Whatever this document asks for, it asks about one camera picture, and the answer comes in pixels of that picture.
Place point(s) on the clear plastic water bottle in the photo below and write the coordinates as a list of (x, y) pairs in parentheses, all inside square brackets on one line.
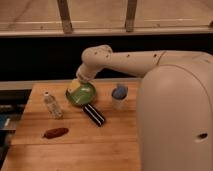
[(52, 106)]

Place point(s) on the brown chip bag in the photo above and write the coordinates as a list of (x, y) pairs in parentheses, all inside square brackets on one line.
[(53, 133)]

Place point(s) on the left wooden post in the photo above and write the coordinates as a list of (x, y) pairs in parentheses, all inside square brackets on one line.
[(65, 16)]

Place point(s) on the wooden post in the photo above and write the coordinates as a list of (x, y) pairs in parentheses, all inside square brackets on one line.
[(130, 15), (65, 16)]

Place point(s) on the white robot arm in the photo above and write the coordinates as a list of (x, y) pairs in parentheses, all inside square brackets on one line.
[(174, 106)]

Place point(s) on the clear cup with blue item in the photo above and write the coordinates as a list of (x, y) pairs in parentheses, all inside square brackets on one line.
[(118, 95)]

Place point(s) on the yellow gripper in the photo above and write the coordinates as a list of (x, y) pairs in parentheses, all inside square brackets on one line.
[(74, 85)]

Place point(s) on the right wooden post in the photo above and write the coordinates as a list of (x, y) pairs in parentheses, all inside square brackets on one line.
[(130, 15)]

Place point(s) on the green bowl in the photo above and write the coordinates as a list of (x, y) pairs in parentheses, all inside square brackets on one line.
[(82, 96)]

